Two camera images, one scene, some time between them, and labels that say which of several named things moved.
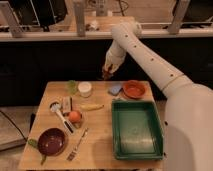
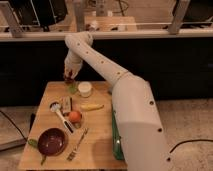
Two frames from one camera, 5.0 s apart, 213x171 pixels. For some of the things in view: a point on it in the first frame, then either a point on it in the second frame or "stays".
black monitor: x=39 y=12 stays
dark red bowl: x=52 y=142 stays
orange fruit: x=74 y=116 stays
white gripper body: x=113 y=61 → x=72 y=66
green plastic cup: x=72 y=87 stays
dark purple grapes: x=106 y=75 → x=69 y=80
